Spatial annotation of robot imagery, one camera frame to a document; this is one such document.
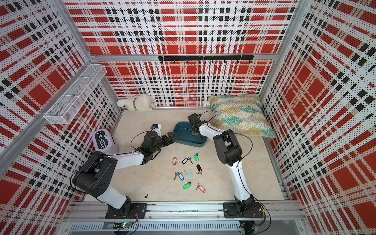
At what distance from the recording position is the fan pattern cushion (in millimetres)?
948

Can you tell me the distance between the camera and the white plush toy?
113cm

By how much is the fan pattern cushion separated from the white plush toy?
1.69 feet
